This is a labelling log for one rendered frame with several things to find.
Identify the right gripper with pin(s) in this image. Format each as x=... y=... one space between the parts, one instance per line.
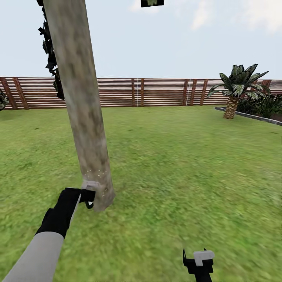
x=197 y=270

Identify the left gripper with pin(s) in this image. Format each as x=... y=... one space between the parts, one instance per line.
x=88 y=195

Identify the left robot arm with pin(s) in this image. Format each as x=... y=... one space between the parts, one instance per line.
x=39 y=260

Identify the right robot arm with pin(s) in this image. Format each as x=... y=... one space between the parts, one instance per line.
x=201 y=265

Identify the tree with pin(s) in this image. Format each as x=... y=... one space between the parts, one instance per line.
x=48 y=47
x=70 y=35

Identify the pesticide atomizer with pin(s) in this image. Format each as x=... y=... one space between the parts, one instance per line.
x=89 y=204

